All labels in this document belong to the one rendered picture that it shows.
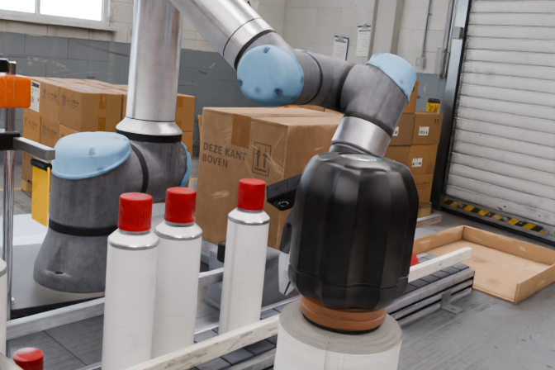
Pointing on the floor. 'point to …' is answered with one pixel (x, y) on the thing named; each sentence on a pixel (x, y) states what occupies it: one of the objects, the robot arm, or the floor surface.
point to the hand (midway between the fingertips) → (282, 282)
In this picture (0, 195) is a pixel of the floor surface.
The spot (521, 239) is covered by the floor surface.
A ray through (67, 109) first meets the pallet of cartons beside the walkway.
